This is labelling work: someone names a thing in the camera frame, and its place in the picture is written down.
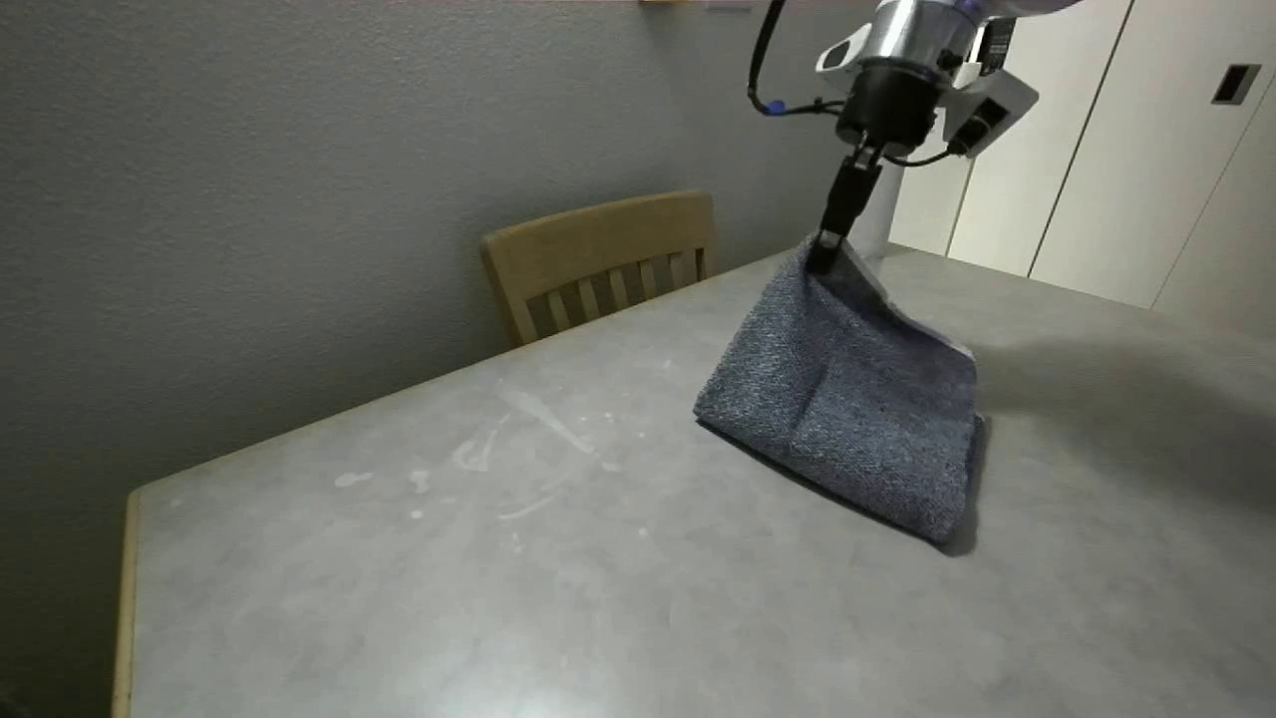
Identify wooden chair with slatted back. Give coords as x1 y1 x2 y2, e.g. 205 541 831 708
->
478 186 721 352

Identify white paper towel roll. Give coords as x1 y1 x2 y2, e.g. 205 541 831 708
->
848 170 911 263

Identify tall white cabinet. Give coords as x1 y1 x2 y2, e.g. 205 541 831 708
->
947 0 1276 337

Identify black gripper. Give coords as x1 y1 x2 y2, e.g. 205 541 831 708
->
810 58 951 276

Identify grey striped towel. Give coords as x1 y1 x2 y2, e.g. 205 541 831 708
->
694 235 995 550

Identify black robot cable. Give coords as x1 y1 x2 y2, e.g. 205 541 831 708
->
747 0 855 126

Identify white base cabinet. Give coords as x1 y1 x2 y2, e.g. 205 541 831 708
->
884 155 973 260

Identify black cabinet handle plate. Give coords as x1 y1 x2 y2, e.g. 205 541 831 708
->
1207 58 1264 107

